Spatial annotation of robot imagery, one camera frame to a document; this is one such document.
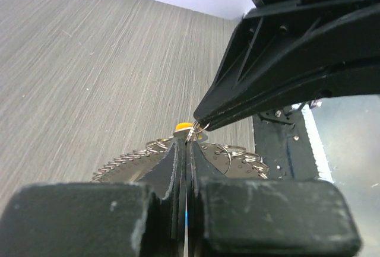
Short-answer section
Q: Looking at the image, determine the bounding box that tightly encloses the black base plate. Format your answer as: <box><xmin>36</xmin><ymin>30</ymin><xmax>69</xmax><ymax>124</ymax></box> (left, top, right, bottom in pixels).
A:
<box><xmin>252</xmin><ymin>103</ymin><xmax>319</xmax><ymax>180</ymax></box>

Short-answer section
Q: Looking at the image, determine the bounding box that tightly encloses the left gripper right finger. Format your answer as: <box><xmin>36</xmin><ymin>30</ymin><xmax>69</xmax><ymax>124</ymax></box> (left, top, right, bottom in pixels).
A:
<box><xmin>186</xmin><ymin>142</ymin><xmax>362</xmax><ymax>256</ymax></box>

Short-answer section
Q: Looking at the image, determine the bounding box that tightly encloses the large keyring with blue handle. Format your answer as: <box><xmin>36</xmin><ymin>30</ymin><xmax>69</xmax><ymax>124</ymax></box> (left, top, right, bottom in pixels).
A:
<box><xmin>91</xmin><ymin>138</ymin><xmax>269</xmax><ymax>182</ymax></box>

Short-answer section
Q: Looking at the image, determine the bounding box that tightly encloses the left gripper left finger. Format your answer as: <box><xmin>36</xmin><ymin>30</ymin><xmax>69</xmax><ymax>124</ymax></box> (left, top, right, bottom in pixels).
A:
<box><xmin>1</xmin><ymin>139</ymin><xmax>186</xmax><ymax>256</ymax></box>

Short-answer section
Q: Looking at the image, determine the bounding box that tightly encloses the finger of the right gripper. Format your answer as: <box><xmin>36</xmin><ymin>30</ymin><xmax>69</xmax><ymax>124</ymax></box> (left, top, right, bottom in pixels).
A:
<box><xmin>204</xmin><ymin>61</ymin><xmax>379</xmax><ymax>131</ymax></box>

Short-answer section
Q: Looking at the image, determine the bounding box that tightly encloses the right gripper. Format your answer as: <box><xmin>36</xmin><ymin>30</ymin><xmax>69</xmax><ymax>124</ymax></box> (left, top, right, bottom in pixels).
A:
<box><xmin>194</xmin><ymin>0</ymin><xmax>379</xmax><ymax>122</ymax></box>

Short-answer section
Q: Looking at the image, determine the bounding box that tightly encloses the yellow tagged key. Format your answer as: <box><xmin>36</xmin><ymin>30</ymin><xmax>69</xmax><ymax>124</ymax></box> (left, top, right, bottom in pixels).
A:
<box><xmin>173</xmin><ymin>122</ymin><xmax>208</xmax><ymax>142</ymax></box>

